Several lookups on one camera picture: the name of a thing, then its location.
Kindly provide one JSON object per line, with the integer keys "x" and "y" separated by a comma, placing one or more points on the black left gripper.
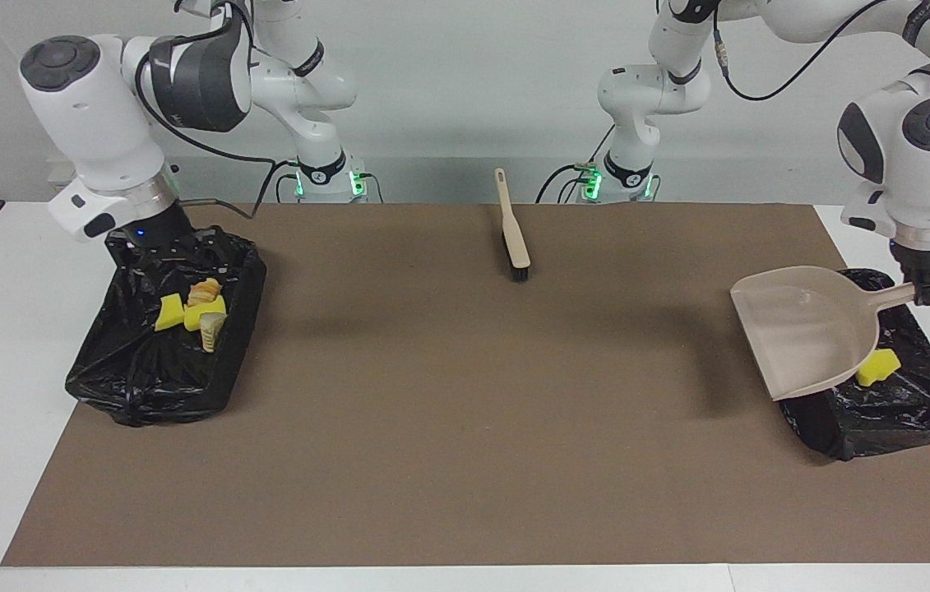
{"x": 925, "y": 261}

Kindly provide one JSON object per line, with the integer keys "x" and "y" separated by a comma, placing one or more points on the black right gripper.
{"x": 154, "y": 234}

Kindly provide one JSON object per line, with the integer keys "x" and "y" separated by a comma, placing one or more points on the pale yellow sponge piece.
{"x": 205, "y": 291}
{"x": 212, "y": 333}

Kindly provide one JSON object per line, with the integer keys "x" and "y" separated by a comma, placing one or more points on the bright yellow notched sponge piece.
{"x": 203, "y": 316}

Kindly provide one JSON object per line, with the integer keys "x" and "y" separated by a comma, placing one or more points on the green and yellow sponge piece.
{"x": 878, "y": 367}

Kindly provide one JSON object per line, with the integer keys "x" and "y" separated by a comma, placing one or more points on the beige plastic dustpan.
{"x": 802, "y": 329}

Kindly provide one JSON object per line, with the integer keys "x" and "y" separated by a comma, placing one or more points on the beige hand brush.
{"x": 514, "y": 238}

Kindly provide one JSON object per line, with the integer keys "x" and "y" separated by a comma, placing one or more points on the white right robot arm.
{"x": 103, "y": 107}

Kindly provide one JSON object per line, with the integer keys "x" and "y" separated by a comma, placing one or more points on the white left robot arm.
{"x": 925, "y": 164}

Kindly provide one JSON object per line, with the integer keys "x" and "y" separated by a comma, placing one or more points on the black bag lined bin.
{"x": 900, "y": 411}
{"x": 144, "y": 378}

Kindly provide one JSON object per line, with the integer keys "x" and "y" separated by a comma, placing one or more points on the brown paper table mat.
{"x": 432, "y": 452}

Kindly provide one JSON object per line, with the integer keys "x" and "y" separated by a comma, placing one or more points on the white wall socket boxes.
{"x": 60, "y": 174}

